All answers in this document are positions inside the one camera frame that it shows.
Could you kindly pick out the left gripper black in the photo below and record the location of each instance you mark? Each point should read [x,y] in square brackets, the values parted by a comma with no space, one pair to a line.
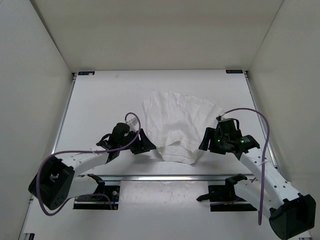
[143,145]

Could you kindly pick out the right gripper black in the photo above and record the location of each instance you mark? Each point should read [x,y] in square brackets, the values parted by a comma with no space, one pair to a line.
[204,146]

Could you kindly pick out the white pleated skirt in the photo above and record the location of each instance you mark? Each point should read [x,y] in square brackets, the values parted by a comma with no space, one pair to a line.
[176,124]

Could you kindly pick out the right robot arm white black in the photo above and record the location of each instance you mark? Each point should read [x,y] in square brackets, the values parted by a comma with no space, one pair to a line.
[289,212]

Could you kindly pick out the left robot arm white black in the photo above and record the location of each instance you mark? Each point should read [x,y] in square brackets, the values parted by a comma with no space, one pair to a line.
[62,179]

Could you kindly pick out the right blue corner label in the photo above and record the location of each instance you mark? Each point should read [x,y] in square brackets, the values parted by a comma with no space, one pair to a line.
[234,71]

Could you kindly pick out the blue corner label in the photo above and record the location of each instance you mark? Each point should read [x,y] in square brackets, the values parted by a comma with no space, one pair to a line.
[234,71]
[86,73]

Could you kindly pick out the left blue corner label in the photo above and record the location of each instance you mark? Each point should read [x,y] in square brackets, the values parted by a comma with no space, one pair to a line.
[86,73]

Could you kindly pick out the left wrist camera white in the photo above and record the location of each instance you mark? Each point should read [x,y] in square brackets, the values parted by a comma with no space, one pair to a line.
[132,123]

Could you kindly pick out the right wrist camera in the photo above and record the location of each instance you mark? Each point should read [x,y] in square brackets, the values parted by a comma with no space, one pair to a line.
[220,117]

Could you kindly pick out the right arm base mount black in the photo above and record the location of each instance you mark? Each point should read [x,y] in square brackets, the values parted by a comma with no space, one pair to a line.
[223,198]

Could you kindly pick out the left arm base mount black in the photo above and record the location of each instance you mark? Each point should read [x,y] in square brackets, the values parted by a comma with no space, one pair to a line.
[94,193]

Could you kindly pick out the aluminium front table rail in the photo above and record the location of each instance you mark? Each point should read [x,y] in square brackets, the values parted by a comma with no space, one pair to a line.
[164,178]

